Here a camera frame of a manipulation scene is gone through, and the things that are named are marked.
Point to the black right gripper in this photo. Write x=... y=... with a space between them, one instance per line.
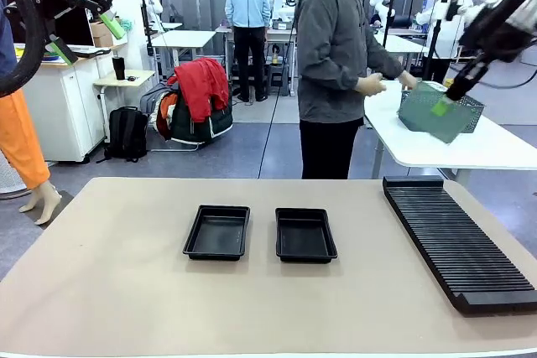
x=474 y=66

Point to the green circuit board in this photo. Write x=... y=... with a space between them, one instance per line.
x=423 y=117

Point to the black plastic ESD tray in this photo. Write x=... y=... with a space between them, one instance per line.
x=216 y=234
x=305 y=236

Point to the person's left forearm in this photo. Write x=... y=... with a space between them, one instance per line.
x=388 y=68

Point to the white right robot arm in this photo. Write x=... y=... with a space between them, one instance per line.
x=526 y=18

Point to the person's right forearm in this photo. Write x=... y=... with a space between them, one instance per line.
x=340 y=81

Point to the person's left hand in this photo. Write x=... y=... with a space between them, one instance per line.
x=408 y=80

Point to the person's right hand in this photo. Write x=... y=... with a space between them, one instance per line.
x=371 y=84

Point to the black monitor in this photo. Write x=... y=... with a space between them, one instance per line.
x=79 y=31

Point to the brown cardboard box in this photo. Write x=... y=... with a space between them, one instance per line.
x=102 y=41
x=95 y=30

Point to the grey perforated basket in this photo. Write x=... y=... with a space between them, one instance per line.
x=472 y=110

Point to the black keyboard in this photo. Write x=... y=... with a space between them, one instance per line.
x=94 y=53

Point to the white rounded table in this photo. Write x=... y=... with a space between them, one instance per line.
x=419 y=148

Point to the white storage box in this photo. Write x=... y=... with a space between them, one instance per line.
x=120 y=42

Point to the green bowl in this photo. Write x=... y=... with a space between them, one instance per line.
x=49 y=56

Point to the black tumbler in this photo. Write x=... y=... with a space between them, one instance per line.
x=118 y=68

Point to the black tripod stand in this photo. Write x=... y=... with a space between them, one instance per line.
x=149 y=48
x=387 y=48
x=434 y=35

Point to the white rectangular table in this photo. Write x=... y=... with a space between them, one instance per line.
x=398 y=43

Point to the small wooden side table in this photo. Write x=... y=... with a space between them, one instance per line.
x=144 y=77

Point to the white cabinet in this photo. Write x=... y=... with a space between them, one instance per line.
x=63 y=115

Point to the white desk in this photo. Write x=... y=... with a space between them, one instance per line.
x=184 y=37

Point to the grey backpack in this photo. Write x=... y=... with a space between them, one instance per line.
x=150 y=102

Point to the black backpack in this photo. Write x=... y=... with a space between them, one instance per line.
x=126 y=131

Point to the orange jacket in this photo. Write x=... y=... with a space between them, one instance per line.
x=165 y=117

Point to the person in grey jacket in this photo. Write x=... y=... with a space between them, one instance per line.
x=327 y=39

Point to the red jacket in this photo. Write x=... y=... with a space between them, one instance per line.
x=201 y=85

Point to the black slotted board rack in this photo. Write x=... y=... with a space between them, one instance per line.
x=457 y=249

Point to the grey step stool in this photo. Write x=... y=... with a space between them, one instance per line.
x=279 y=77

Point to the man in blue sweater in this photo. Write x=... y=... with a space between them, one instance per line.
x=247 y=6

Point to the grey lab desk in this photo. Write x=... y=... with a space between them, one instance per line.
x=285 y=33

